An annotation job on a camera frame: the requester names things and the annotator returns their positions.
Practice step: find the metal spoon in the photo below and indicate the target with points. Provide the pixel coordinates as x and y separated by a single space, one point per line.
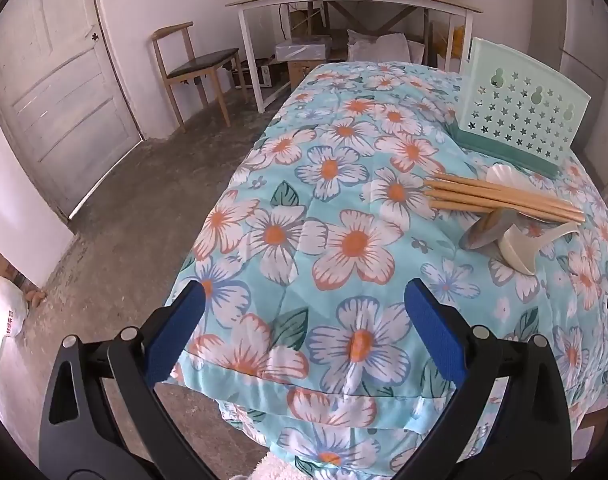
481 235

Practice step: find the wooden chopstick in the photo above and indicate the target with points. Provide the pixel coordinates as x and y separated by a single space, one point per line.
484 202
484 187
484 195
484 210

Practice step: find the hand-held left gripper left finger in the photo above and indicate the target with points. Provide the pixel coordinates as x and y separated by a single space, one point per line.
176 332

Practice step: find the wooden chair dark seat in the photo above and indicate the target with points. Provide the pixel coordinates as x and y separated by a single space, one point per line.
204 60

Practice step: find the white panelled door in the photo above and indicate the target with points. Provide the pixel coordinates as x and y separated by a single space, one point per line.
54 85

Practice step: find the white flat box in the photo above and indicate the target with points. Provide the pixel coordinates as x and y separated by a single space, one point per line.
304 49

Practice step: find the white pillow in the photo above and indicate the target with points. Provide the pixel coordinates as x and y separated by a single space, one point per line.
379 45

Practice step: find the floral blue blanket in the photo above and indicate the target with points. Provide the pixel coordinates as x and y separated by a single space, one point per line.
334 260

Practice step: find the white refrigerator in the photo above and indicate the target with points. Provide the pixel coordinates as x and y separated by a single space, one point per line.
584 25

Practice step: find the cream plastic rice spoon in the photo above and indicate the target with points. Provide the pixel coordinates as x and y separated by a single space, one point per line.
516 255

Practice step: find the white sack red print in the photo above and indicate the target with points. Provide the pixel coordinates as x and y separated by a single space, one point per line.
4 310

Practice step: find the brown cardboard box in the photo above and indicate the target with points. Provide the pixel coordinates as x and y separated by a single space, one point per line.
301 76

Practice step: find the yellow plastic bag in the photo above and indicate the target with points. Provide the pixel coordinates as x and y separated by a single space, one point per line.
459 40

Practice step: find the white fleece clothing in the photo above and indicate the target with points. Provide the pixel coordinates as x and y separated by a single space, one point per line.
279 470

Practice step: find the green star-holed utensil holder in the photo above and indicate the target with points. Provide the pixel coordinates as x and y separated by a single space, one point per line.
514 110

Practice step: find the white ceramic spoon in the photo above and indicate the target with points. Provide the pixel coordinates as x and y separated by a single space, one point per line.
504 176

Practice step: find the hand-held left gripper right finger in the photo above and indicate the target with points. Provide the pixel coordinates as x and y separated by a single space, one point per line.
436 332

